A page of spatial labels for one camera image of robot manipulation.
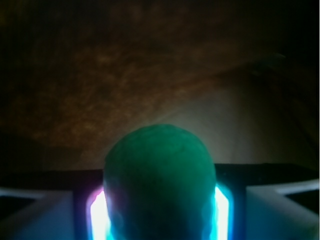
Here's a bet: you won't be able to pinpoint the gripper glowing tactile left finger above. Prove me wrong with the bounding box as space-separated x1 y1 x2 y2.
0 169 112 240

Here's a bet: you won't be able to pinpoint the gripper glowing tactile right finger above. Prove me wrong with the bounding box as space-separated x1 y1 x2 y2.
212 163 320 240

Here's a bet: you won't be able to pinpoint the green ball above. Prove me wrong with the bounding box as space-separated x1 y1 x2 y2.
103 124 216 240

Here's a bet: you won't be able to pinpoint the brown paper-lined cardboard box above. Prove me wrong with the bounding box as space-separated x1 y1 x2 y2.
0 0 320 175

